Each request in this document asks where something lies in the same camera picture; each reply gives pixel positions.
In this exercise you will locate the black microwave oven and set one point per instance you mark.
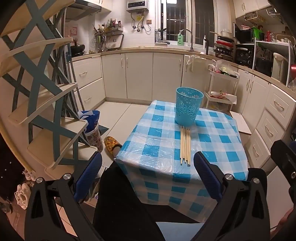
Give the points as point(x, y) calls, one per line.
point(243, 36)

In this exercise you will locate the blue white shopping bag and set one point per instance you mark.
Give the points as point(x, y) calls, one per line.
point(92, 118)

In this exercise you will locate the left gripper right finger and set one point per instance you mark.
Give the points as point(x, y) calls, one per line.
point(210, 175)

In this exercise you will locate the black toaster oven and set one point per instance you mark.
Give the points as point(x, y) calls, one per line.
point(244, 55)

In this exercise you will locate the white electric kettle pot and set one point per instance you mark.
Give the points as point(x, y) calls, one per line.
point(280, 68)

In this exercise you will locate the yellow patterned slipper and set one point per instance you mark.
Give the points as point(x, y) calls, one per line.
point(112, 147)

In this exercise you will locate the wooden chopstick three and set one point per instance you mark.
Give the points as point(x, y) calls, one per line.
point(184, 154)

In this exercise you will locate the green soap bottle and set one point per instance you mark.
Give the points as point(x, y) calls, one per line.
point(180, 39)

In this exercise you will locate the wooden chopstick five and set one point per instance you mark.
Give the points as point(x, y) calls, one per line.
point(188, 146)

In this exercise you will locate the white rolling cart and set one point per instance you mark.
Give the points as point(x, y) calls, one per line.
point(221, 93)

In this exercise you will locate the wooden chopstick two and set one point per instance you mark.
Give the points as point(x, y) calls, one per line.
point(183, 142)

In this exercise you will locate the white plastic bag on door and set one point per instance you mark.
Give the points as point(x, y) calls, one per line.
point(195, 60)

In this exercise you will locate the chrome kitchen faucet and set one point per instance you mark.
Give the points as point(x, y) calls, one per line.
point(190, 38)

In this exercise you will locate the black wok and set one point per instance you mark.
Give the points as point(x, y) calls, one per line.
point(77, 49)

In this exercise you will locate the blue perforated plastic basket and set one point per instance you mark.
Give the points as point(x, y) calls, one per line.
point(188, 102)

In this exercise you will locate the wall water heater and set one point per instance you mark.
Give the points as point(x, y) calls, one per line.
point(137, 5)

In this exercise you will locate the range hood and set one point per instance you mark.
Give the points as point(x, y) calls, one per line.
point(81, 9)

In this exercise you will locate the wooden chopstick four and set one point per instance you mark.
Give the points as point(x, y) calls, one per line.
point(186, 145)

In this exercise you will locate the wooden chopstick one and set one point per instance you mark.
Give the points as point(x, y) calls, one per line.
point(180, 145)

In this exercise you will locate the wall spice rack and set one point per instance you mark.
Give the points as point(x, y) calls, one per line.
point(113, 27)

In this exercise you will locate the white metal counter rack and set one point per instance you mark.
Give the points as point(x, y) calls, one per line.
point(263, 56)

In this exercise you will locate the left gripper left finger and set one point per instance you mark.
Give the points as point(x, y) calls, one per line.
point(85, 175)

